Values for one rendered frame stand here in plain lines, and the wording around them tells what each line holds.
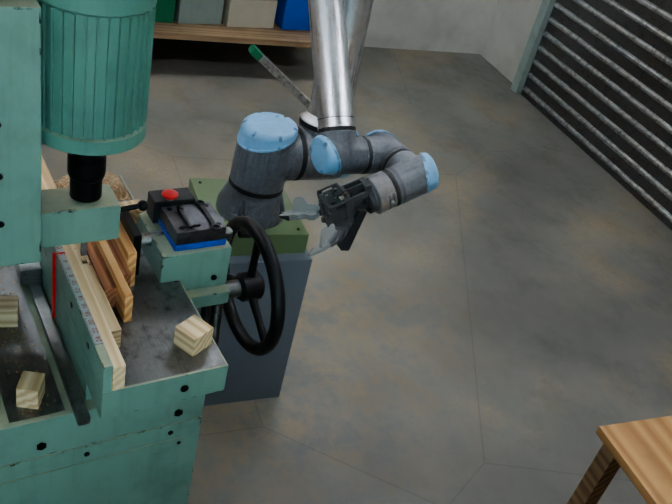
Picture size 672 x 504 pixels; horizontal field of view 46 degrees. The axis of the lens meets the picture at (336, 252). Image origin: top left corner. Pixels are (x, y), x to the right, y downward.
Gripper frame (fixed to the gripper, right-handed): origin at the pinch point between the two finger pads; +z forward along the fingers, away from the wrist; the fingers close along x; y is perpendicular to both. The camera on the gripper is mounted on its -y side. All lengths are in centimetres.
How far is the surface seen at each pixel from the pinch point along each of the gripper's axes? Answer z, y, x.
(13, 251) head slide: 51, 40, 18
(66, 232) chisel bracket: 43, 37, 15
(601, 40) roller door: -252, -120, -165
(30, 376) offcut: 57, 23, 27
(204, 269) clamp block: 23.7, 18.0, 16.3
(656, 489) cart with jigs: -50, -51, 70
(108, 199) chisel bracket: 35, 38, 13
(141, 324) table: 38, 22, 26
